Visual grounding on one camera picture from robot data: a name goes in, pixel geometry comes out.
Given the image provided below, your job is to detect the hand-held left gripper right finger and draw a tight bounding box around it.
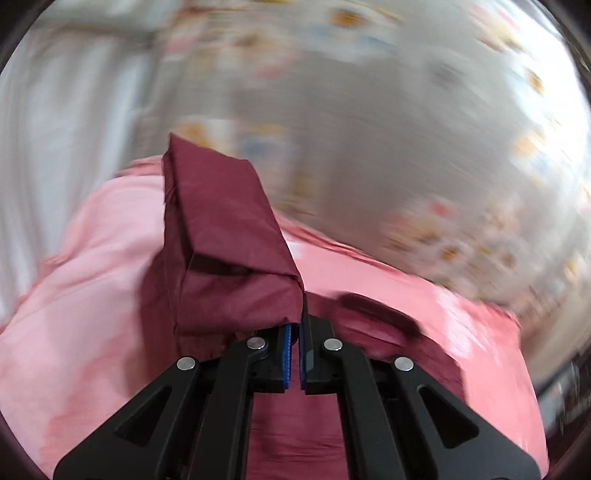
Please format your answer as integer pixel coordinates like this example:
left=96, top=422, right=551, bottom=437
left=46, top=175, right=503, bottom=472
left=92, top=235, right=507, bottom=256
left=298, top=294, right=541, bottom=480

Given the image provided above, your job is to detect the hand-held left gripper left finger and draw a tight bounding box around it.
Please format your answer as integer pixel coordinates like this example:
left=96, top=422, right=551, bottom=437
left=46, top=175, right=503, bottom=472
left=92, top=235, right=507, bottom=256
left=53, top=323, right=297, bottom=480

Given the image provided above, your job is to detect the maroon puffer jacket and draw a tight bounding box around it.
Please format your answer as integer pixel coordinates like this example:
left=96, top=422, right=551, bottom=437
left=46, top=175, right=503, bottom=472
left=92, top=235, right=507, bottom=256
left=139, top=133, right=467, bottom=480

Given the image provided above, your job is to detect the pink fleece blanket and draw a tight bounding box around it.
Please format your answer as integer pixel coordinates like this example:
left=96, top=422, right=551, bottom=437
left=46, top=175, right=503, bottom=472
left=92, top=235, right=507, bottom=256
left=0, top=156, right=550, bottom=480

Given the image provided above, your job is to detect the grey floral blanket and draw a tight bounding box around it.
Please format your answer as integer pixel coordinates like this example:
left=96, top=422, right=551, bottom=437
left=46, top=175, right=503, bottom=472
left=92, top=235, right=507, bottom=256
left=152, top=0, right=591, bottom=384

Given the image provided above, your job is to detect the silver satin sheet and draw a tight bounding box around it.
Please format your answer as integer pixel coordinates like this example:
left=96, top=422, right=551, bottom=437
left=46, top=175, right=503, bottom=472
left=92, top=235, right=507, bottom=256
left=0, top=14, right=169, bottom=319

